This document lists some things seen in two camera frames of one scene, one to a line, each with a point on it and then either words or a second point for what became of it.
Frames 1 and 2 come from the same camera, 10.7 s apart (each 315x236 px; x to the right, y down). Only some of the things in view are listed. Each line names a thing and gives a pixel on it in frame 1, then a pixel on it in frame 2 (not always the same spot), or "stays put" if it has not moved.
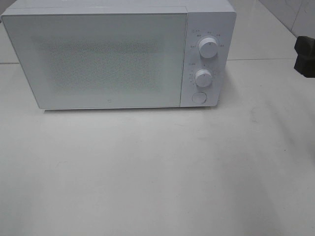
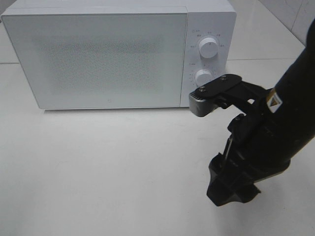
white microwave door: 77,61 stays put
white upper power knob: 208,47 stays put
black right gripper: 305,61 → 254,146
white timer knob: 203,78 stays put
